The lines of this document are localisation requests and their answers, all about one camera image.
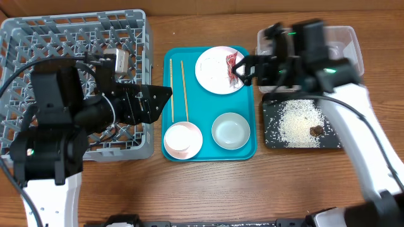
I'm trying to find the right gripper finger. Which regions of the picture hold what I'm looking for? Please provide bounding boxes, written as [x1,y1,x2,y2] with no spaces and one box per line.
[232,55,261,71]
[232,64,253,86]

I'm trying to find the red snack wrapper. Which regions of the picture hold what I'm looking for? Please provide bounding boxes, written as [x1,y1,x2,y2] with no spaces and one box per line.
[226,51,238,88]

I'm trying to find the white cup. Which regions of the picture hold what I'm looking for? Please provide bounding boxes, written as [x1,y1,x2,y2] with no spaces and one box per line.
[165,125,191,152]

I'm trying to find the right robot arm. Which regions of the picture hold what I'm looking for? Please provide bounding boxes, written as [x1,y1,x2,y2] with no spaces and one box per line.
[238,19,403,227]

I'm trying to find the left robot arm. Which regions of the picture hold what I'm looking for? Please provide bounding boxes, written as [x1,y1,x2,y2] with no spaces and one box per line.
[7,57,172,226]

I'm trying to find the large white plate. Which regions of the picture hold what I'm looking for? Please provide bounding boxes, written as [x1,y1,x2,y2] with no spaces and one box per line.
[195,46,244,95]

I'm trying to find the left wooden chopstick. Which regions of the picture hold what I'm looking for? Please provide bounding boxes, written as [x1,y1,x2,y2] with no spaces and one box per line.
[169,59,174,123]

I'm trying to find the wooden chopstick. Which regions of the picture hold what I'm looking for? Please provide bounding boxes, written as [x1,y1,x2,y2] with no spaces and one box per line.
[169,59,174,123]
[181,61,189,122]

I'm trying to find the right wooden chopstick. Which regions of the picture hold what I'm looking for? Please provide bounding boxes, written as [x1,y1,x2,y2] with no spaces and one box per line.
[181,61,189,122]

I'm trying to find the teal serving tray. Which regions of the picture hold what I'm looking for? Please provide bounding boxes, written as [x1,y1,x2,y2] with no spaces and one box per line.
[162,46,258,161]

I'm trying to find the black tray with rice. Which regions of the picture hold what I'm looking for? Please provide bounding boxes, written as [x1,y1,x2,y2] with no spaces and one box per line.
[262,93,341,149]

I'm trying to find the small pink saucer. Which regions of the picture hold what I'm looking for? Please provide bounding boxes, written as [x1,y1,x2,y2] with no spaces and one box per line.
[163,122,203,160]

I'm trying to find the grey bowl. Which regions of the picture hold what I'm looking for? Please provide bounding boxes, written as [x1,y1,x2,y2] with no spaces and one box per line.
[211,112,251,150]

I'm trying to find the clear plastic bin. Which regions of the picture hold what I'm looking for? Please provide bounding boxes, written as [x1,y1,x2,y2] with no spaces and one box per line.
[255,26,364,77]

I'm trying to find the brown food scrap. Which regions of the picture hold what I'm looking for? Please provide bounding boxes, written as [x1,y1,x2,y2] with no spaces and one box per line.
[310,125,324,137]

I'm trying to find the grey plastic dish rack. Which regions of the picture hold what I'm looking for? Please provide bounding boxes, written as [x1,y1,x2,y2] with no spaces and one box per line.
[1,9,153,162]

